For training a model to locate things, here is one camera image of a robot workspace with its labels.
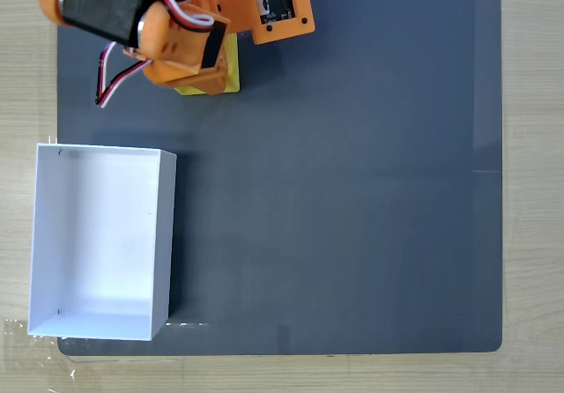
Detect dark grey table mat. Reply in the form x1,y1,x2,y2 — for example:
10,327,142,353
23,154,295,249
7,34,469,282
56,0,504,358

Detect red white black servo cable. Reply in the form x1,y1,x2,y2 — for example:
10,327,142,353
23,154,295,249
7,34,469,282
156,0,216,29
95,40,155,110

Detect white open cardboard box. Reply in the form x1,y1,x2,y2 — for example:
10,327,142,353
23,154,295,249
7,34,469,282
27,143,178,342

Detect clear adhesive tape sheet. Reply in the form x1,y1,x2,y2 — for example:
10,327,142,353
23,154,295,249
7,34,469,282
0,316,81,393

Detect orange camera mount plate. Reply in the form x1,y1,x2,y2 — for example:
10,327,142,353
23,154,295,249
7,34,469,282
215,0,316,46

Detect yellow studded toy block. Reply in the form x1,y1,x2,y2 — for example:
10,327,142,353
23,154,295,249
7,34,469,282
174,33,241,98

